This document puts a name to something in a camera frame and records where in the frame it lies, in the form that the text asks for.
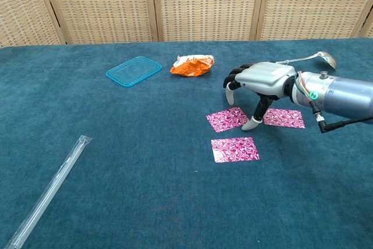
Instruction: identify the pink patterned card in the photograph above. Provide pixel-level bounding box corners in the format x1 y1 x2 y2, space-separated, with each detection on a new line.
263 108 306 129

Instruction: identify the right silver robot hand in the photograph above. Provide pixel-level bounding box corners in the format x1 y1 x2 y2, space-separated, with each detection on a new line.
223 61 298 131

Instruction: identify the pink patterned packet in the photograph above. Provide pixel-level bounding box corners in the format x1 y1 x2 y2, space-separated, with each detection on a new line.
206 106 250 134

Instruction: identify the woven bamboo folding screen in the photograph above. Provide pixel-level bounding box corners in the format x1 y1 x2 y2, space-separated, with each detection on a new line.
0 0 373 48

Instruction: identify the crumpled orange snack bag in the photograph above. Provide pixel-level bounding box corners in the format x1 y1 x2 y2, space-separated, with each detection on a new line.
170 54 215 78

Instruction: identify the blue carpet table cover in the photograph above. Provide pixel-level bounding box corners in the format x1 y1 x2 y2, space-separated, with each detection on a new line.
0 37 373 249

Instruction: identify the blue transparent plastic lid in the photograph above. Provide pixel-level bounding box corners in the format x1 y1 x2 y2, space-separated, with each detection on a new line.
105 55 163 88

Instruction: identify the steel ladle with orange handle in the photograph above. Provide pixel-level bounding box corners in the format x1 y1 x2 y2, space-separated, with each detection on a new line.
275 51 337 72

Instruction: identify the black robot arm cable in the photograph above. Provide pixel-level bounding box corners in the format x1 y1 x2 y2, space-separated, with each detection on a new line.
308 100 373 134

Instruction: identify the clear wrapped drinking straw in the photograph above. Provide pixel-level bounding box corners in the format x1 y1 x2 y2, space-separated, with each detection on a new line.
4 134 93 249

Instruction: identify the white card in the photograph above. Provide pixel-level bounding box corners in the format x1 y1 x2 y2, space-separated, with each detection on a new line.
210 136 261 164

